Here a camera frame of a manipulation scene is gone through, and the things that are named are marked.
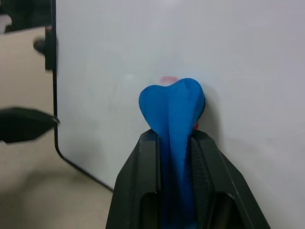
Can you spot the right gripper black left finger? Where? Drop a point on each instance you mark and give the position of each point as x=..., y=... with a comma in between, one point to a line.
x=135, y=181

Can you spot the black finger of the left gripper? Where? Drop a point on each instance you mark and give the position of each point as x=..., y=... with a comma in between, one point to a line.
x=21, y=124

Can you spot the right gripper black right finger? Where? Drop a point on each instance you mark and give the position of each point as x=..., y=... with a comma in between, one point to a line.
x=221, y=190

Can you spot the blue cloth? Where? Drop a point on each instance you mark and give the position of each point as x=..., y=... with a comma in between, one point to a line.
x=174, y=107

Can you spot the black whiteboard clamp with knob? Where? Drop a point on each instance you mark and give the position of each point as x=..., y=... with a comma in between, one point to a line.
x=50, y=47

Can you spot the whiteboard with black frame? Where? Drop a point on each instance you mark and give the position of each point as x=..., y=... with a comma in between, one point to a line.
x=166, y=35

